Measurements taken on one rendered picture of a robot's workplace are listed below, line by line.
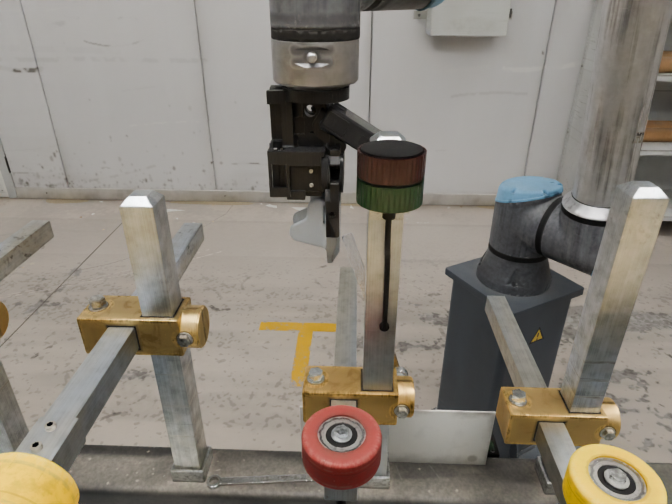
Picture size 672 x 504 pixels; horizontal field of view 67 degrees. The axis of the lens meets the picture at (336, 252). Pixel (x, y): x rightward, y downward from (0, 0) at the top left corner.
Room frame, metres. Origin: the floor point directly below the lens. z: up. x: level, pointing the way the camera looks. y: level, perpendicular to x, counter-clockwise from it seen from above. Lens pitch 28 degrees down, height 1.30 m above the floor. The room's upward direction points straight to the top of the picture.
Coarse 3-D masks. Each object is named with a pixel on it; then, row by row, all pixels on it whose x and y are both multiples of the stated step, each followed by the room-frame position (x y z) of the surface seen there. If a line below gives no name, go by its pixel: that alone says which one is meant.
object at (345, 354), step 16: (352, 272) 0.76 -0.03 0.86; (352, 288) 0.71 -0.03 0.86; (352, 304) 0.66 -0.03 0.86; (336, 320) 0.62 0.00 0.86; (352, 320) 0.62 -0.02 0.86; (336, 336) 0.58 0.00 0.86; (352, 336) 0.58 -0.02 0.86; (336, 352) 0.54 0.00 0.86; (352, 352) 0.54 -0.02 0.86; (336, 400) 0.45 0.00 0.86; (336, 496) 0.34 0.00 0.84; (352, 496) 0.34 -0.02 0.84
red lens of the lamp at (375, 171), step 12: (360, 156) 0.42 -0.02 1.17; (420, 156) 0.41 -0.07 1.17; (360, 168) 0.42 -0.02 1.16; (372, 168) 0.41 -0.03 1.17; (384, 168) 0.40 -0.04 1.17; (396, 168) 0.40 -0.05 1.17; (408, 168) 0.40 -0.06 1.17; (420, 168) 0.41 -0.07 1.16; (372, 180) 0.41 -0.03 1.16; (384, 180) 0.40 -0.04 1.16; (396, 180) 0.40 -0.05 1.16; (408, 180) 0.40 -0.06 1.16; (420, 180) 0.41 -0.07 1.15
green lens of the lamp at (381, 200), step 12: (360, 180) 0.42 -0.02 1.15; (360, 192) 0.42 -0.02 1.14; (372, 192) 0.41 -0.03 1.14; (384, 192) 0.40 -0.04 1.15; (396, 192) 0.40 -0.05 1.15; (408, 192) 0.40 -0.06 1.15; (420, 192) 0.41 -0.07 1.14; (360, 204) 0.42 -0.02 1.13; (372, 204) 0.41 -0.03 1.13; (384, 204) 0.40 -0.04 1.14; (396, 204) 0.40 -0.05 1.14; (408, 204) 0.40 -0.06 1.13; (420, 204) 0.42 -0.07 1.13
